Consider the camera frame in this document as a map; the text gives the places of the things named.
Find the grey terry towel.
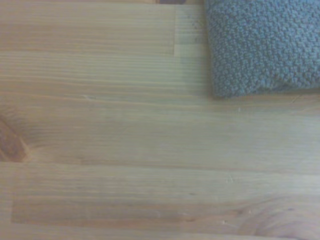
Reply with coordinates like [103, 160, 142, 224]
[203, 0, 320, 99]

